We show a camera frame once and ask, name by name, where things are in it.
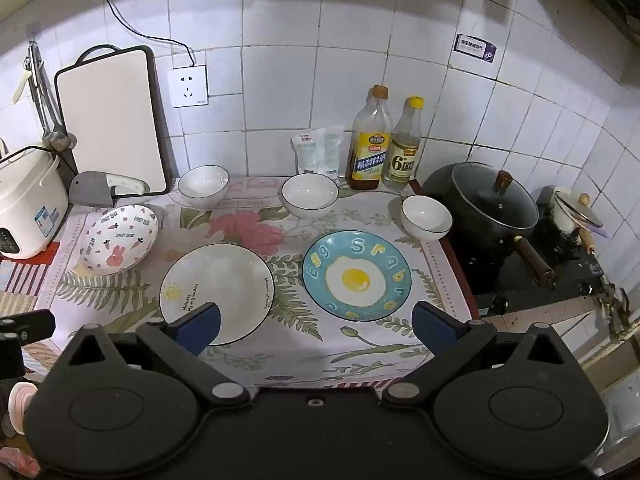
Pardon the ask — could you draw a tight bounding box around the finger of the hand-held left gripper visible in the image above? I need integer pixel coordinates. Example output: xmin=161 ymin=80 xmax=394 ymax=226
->
xmin=0 ymin=309 xmax=57 ymax=347

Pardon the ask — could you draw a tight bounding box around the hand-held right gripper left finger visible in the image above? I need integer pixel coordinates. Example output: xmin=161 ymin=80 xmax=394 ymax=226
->
xmin=60 ymin=301 xmax=252 ymax=407

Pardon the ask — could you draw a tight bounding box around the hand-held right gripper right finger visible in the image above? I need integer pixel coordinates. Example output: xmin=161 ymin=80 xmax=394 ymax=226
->
xmin=381 ymin=301 xmax=576 ymax=407

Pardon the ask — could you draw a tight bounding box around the large white black-rimmed bowl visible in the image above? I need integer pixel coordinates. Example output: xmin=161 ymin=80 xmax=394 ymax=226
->
xmin=159 ymin=243 xmax=275 ymax=347

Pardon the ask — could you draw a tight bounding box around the blue fried egg plate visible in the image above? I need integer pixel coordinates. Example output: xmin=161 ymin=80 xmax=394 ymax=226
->
xmin=301 ymin=229 xmax=413 ymax=322

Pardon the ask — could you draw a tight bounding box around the white bowl with dark rim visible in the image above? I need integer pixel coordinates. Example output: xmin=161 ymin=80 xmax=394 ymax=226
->
xmin=177 ymin=164 xmax=231 ymax=209
xmin=281 ymin=172 xmax=340 ymax=220
xmin=400 ymin=194 xmax=454 ymax=241

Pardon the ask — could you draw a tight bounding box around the bunny print bowl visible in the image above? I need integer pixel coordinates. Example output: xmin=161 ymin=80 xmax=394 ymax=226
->
xmin=80 ymin=204 xmax=160 ymax=276

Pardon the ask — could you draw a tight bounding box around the red striped cloth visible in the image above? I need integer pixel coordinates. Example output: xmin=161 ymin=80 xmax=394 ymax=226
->
xmin=0 ymin=254 xmax=57 ymax=320

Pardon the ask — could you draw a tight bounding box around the pink round object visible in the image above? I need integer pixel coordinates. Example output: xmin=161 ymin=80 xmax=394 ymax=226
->
xmin=7 ymin=382 xmax=36 ymax=436

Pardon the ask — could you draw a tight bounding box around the black gas stove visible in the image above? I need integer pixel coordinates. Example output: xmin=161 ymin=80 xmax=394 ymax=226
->
xmin=440 ymin=237 xmax=617 ymax=312

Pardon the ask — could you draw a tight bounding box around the floral tablecloth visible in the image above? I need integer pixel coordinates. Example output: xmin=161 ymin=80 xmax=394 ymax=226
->
xmin=35 ymin=175 xmax=481 ymax=392

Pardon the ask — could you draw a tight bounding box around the white rice cooker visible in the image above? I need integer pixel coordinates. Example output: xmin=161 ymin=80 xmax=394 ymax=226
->
xmin=0 ymin=139 xmax=70 ymax=260

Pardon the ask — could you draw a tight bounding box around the glass pot lid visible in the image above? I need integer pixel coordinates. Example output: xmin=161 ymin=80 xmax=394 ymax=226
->
xmin=452 ymin=162 xmax=540 ymax=234

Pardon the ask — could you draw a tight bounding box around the vinegar bottle with yellow cap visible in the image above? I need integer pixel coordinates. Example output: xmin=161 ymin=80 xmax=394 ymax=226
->
xmin=382 ymin=96 xmax=426 ymax=192

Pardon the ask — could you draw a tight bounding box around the small white pot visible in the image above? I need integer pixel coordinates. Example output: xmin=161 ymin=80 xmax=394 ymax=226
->
xmin=542 ymin=186 xmax=609 ymax=257

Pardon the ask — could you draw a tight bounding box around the oil bottle with brown cap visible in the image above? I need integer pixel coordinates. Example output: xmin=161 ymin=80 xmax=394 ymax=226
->
xmin=345 ymin=84 xmax=393 ymax=191

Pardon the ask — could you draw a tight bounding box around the metal ladle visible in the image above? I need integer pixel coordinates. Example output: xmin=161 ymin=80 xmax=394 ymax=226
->
xmin=31 ymin=60 xmax=77 ymax=152
xmin=27 ymin=42 xmax=63 ymax=150

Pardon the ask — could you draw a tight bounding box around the clear white packet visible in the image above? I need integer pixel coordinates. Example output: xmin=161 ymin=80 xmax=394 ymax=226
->
xmin=320 ymin=126 xmax=347 ymax=179

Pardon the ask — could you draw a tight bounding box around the white cutting board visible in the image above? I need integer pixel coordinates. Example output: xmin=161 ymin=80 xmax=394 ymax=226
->
xmin=53 ymin=44 xmax=172 ymax=197

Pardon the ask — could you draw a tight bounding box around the white rice paddle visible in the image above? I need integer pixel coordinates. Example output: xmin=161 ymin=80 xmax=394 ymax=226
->
xmin=12 ymin=57 xmax=34 ymax=106

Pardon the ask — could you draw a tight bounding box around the black pot with wooden handle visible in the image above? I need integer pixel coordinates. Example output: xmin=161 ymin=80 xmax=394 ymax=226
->
xmin=422 ymin=161 xmax=557 ymax=291

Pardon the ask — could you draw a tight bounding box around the grey cleaver with white handle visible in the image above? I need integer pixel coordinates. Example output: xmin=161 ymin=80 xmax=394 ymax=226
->
xmin=68 ymin=170 xmax=151 ymax=207

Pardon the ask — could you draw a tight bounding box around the white wall socket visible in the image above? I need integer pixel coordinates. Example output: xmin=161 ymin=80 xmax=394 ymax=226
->
xmin=167 ymin=63 xmax=209 ymax=109

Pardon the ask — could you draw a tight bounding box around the purple wall sticker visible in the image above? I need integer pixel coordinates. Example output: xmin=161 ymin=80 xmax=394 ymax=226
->
xmin=453 ymin=33 xmax=499 ymax=64

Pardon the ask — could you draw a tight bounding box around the black power cable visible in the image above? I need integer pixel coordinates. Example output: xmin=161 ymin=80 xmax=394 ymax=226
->
xmin=102 ymin=0 xmax=197 ymax=68

